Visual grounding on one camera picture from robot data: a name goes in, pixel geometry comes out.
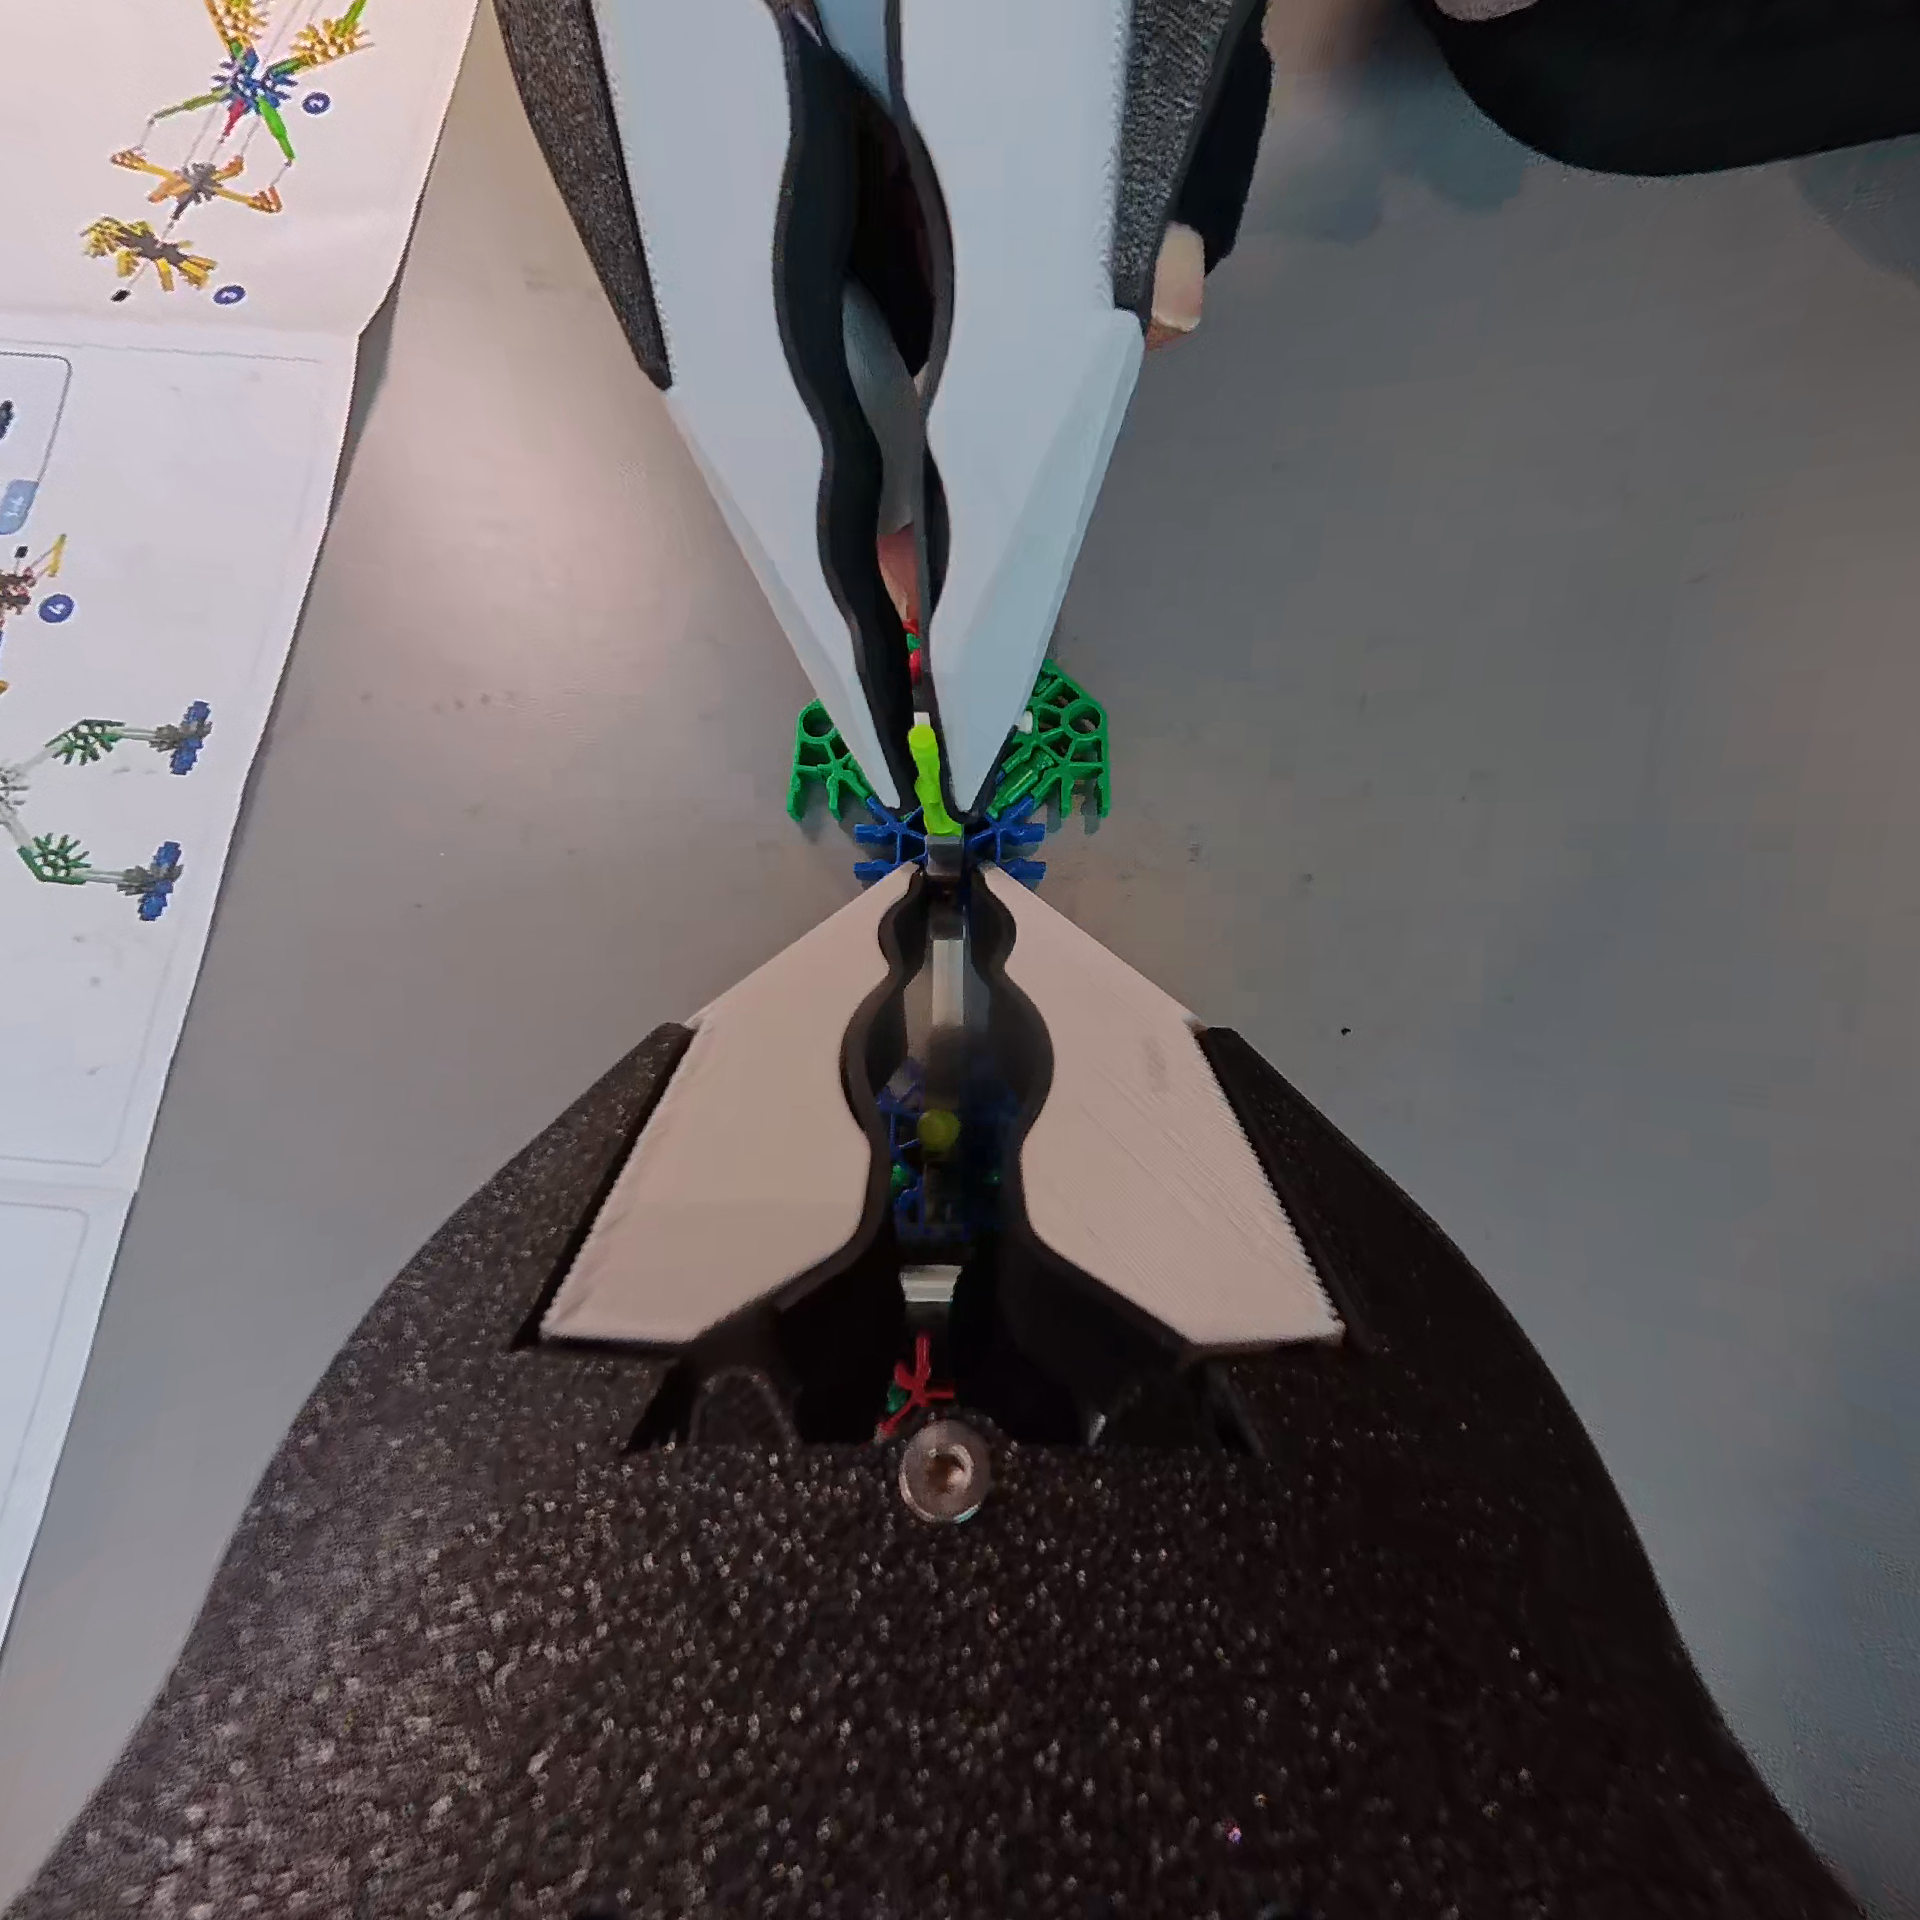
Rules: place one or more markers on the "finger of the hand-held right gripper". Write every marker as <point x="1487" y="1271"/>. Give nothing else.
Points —
<point x="1053" y="241"/>
<point x="708" y="212"/>

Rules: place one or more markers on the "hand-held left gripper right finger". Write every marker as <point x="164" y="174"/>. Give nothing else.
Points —
<point x="1188" y="1200"/>

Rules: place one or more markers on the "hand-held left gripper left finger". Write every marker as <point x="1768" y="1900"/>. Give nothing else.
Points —
<point x="708" y="1200"/>

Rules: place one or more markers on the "colourful toy rod model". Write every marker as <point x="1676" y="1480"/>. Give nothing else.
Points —
<point x="1053" y="745"/>

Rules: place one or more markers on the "person's right hand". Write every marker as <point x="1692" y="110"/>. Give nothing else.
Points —
<point x="1181" y="286"/>

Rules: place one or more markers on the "white folded instruction booklet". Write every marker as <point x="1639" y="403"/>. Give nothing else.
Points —
<point x="152" y="540"/>

